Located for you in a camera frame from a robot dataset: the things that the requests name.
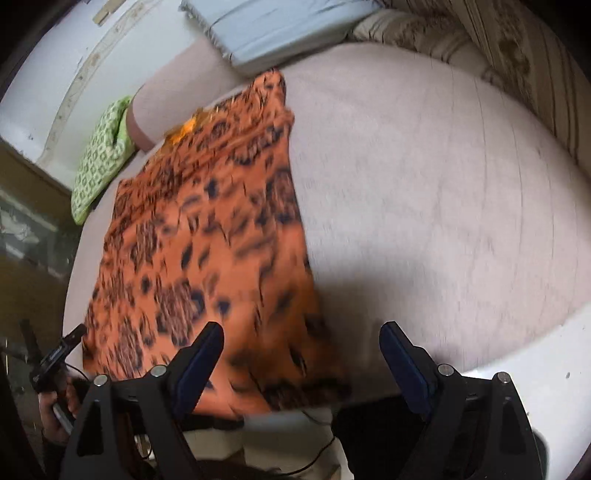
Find thin black cable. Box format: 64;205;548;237
272;407;340;477

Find green patterned cloth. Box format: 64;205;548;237
70;95;137;226

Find orange black patterned garment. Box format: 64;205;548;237
81;68;352;421

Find person's left hand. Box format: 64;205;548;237
38;376;90;445

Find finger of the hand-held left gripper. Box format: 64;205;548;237
58;323;88;357

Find pink sofa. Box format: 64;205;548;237
62;34;587;416

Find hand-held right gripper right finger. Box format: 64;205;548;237
379;322;543;480

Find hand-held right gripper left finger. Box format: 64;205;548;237
62;322;225;480

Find wooden glass cabinet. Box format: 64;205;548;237
0;137;93;416

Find striped floral blanket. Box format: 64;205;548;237
388;0;588;163

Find light blue pillow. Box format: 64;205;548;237
180;0;385;77

